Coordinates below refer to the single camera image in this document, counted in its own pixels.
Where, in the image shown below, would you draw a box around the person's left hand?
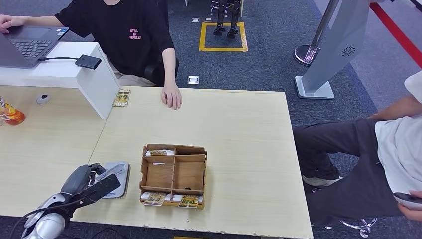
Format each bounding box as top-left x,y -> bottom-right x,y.
397,190 -> 422,222
161,84 -> 183,110

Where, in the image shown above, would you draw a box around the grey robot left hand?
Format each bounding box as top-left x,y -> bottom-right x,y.
61,163 -> 106,195

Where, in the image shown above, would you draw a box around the person's right hand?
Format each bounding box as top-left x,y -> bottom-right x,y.
0,14 -> 27,34

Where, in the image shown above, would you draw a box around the white handheld remote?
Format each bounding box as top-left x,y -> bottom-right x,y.
393,192 -> 422,211

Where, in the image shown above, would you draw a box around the wooden compartment box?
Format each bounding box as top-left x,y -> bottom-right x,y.
139,144 -> 208,211

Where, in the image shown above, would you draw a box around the grey card reader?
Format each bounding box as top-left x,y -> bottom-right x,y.
96,161 -> 131,199

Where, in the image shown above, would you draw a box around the stack of yellow key cards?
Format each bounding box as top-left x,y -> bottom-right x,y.
112,89 -> 132,107

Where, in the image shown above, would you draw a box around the white paper card sleeve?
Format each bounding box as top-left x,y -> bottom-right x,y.
171,194 -> 203,203
140,192 -> 172,202
145,149 -> 176,157

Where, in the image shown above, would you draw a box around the person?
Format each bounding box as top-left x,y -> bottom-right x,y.
293,70 -> 422,228
0,0 -> 183,110

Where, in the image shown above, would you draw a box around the black office chair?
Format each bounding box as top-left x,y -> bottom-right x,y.
144,57 -> 180,87

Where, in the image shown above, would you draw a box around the grey laptop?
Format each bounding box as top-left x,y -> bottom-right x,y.
0,26 -> 70,69

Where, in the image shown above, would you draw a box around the chrome chair base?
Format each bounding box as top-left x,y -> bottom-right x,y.
324,218 -> 378,239

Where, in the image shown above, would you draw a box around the yellow floor tape square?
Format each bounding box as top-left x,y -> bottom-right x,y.
199,21 -> 249,52

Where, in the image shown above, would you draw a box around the white desk riser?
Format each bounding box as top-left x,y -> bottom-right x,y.
0,41 -> 121,120

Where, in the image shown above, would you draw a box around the black adapter box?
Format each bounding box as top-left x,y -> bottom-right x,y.
75,54 -> 102,70

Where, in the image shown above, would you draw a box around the orange drink bottle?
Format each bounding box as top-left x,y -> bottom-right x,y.
0,96 -> 26,126

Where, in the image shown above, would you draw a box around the white shoe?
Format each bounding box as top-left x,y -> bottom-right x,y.
302,175 -> 343,187

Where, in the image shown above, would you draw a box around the black humanoid robot legs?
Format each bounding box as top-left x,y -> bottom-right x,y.
213,0 -> 241,38

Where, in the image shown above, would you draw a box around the grey kiosk stand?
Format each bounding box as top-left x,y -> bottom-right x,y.
295,0 -> 375,100

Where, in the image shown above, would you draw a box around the black adapter cable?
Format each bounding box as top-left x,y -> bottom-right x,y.
38,56 -> 80,62

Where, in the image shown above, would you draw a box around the chrome stanchion post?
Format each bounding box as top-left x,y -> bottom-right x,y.
294,0 -> 342,67

